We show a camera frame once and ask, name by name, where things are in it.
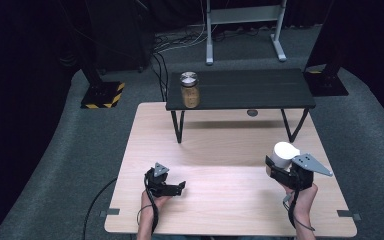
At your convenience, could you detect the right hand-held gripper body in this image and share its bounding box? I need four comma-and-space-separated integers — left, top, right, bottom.
287, 152, 334, 191

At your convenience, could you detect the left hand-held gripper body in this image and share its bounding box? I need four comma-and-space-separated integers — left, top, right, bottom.
144, 162, 171, 198

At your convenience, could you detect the white cup with spout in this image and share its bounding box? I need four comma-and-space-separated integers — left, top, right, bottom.
272, 141, 301, 170

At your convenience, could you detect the black shelf with metal legs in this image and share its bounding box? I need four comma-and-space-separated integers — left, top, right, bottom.
165, 68, 317, 145

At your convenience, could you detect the glass jar with metal lid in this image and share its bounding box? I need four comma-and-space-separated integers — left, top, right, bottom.
179, 70, 201, 110

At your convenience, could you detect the person's left hand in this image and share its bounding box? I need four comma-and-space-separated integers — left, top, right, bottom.
140, 189, 173, 218

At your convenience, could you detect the person's right hand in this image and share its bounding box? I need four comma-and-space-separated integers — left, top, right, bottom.
281, 182, 319, 218

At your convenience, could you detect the grey tape marker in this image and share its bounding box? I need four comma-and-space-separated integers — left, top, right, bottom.
99, 207, 121, 218
336, 209, 362, 222

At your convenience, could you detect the black yellow striped stand base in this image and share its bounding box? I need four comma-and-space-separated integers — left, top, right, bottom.
80, 81, 127, 110

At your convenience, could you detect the white metal stand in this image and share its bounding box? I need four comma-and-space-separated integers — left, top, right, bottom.
204, 0, 288, 66

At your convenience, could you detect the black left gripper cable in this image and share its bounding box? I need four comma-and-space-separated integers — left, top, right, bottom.
143, 174, 160, 236

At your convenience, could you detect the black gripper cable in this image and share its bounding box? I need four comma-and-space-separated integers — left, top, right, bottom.
281, 186, 316, 233
143, 174, 160, 236

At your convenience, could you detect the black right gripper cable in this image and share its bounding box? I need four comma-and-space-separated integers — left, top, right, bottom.
281, 186, 316, 233

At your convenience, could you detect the long black cable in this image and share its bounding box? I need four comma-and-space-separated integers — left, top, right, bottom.
81, 177, 118, 240

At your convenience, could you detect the pair of black cables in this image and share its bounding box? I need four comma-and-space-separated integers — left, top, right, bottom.
150, 52, 170, 103

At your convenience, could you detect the bundle of floor cables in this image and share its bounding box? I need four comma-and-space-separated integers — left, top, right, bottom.
152, 23, 208, 55

